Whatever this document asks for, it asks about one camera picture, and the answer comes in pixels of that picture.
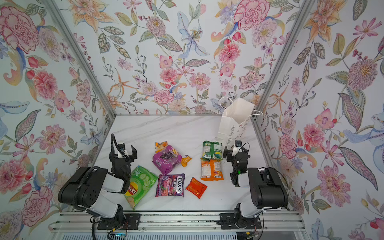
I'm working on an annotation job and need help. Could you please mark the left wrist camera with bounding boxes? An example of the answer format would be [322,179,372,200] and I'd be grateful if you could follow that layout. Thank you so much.
[117,143,126,158]

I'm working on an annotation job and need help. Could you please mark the purple berry biscuit pack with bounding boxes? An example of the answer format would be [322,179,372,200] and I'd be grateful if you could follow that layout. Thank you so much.
[153,145,183,175]

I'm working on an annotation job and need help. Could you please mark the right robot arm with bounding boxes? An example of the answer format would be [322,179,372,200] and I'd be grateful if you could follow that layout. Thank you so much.
[220,147,288,230]

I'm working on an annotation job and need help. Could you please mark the red small snack packet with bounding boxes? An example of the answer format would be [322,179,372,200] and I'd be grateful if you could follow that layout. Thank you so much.
[186,178,208,199]

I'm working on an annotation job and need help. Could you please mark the right aluminium frame post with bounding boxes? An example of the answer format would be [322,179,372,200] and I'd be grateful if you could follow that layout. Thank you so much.
[254,1,314,112]

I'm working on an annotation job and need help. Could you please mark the white paper gift bag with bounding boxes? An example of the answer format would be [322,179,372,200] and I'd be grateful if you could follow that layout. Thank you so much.
[217,98,264,150]

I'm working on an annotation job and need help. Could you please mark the green snack pack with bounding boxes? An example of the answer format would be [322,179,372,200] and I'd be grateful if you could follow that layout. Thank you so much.
[202,141,223,161]

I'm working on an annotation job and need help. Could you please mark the green Lays chips bag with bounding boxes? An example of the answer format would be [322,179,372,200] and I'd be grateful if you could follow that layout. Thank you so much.
[125,166,159,210]

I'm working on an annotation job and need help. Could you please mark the orange snack pack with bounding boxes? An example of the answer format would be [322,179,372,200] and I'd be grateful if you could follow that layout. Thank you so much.
[201,159,224,181]

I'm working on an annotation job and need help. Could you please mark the orange small candy packet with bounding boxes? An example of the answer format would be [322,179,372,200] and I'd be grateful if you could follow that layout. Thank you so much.
[155,141,168,153]

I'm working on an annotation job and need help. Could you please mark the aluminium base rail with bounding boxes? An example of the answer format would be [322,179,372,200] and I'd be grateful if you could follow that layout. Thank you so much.
[48,211,306,233]

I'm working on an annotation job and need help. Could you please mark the purple Fox's candy bag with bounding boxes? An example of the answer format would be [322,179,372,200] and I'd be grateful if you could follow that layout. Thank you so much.
[156,174,185,197]

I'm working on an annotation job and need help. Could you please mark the aluminium frame post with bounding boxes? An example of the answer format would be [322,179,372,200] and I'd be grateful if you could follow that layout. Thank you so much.
[42,1,117,120]
[254,1,314,112]

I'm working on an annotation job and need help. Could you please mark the orange wrapped snack piece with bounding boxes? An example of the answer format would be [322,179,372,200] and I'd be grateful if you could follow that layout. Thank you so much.
[181,156,192,167]

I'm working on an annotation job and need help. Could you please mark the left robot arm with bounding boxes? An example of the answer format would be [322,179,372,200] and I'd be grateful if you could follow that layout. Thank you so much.
[58,147,138,228]

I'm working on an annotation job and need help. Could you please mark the left aluminium frame post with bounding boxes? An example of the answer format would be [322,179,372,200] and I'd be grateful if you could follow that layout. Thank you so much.
[42,1,117,120]

